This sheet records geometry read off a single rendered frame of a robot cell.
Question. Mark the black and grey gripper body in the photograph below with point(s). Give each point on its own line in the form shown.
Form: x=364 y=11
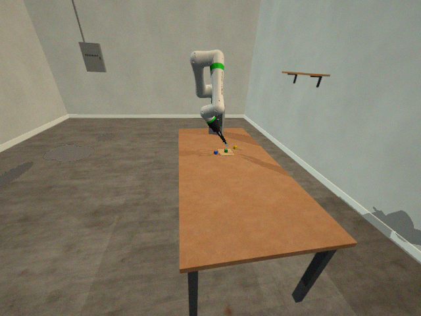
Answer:
x=216 y=128

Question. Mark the tan flat mat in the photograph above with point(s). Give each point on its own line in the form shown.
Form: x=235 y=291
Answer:
x=222 y=153

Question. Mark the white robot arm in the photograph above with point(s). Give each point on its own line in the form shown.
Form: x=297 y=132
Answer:
x=215 y=60

